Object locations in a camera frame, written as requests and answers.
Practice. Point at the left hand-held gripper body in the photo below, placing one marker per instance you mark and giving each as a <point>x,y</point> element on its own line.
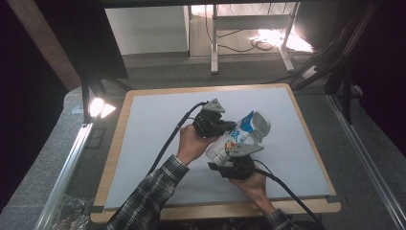
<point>207,124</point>

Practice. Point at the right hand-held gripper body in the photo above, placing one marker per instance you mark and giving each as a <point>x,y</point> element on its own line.
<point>239,167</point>

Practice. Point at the white cup with hinged lid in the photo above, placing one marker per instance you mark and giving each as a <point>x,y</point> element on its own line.
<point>262,123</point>

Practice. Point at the person's left hand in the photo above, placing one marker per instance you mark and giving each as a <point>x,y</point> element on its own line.
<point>191,145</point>

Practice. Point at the person's right hand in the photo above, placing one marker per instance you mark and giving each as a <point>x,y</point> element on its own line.
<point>252,191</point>

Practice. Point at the pale grey table mat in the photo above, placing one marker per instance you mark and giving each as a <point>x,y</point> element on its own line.
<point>287,175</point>

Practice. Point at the white cabinet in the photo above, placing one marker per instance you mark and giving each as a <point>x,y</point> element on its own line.
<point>146,32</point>

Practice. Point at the bright lamp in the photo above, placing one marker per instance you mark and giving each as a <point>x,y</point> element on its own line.
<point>97,107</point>

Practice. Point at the black floor socket box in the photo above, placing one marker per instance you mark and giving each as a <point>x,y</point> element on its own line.
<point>95,138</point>

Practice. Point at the black tripod stand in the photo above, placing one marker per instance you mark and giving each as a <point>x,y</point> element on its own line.
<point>346,96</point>

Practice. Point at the clear plastic bag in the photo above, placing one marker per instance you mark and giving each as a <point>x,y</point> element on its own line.
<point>72,214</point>

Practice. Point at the white desk frame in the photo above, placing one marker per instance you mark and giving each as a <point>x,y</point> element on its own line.
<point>214,48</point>

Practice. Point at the aluminium rail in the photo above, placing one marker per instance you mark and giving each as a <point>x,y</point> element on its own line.
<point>367,159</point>
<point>63,179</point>

